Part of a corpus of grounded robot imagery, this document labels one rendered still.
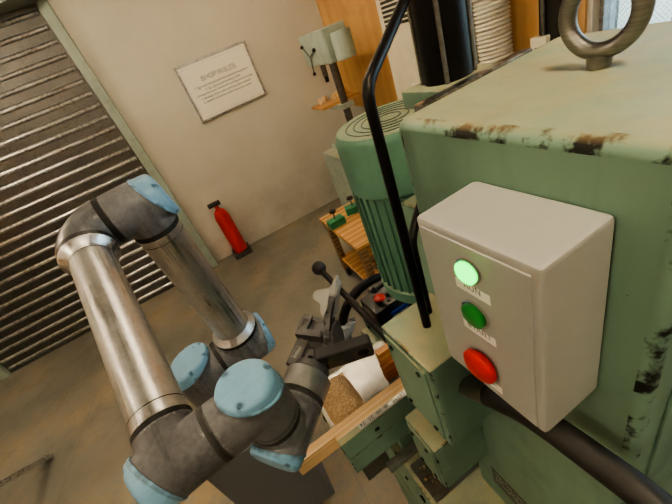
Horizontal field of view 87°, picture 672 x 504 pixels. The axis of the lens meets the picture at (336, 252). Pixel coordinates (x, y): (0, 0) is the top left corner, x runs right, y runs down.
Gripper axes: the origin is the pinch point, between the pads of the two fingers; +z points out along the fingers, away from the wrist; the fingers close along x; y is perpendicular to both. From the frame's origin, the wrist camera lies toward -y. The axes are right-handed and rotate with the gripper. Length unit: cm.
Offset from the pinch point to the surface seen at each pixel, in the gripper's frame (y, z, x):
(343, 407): -0.4, -19.0, 15.5
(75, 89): 260, 150, -38
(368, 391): -4.3, -13.4, 17.6
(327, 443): -0.4, -27.7, 13.1
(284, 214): 176, 213, 130
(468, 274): -29, -32, -42
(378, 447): -9.0, -24.1, 19.3
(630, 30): -39, -18, -51
